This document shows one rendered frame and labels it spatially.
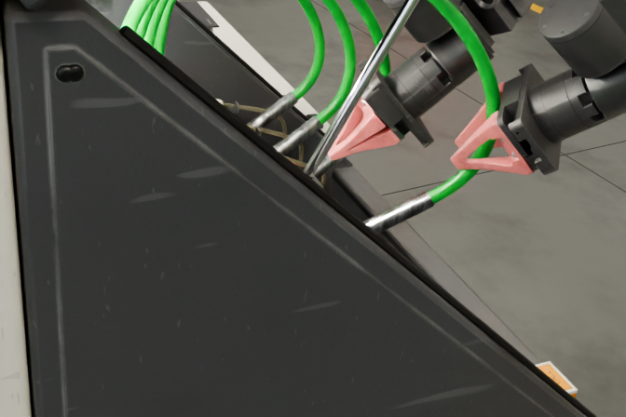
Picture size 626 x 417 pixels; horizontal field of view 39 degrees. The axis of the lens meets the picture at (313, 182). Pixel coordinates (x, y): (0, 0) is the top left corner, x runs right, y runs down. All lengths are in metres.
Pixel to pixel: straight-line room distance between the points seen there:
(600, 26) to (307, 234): 0.33
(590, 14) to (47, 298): 0.47
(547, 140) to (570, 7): 0.13
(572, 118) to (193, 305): 0.41
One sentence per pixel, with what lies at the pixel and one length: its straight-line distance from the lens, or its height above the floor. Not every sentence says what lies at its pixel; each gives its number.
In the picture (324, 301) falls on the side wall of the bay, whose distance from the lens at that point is 0.60.
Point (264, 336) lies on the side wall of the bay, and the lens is 0.60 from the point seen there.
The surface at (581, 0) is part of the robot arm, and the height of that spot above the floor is 1.40.
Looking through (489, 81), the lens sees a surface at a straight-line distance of 0.86.
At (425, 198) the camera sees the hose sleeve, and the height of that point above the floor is 1.16.
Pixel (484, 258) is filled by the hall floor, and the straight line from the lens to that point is 3.03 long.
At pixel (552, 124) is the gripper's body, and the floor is 1.28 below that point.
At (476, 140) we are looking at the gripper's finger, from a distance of 0.86.
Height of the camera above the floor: 1.60
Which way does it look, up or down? 29 degrees down
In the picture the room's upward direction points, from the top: 6 degrees clockwise
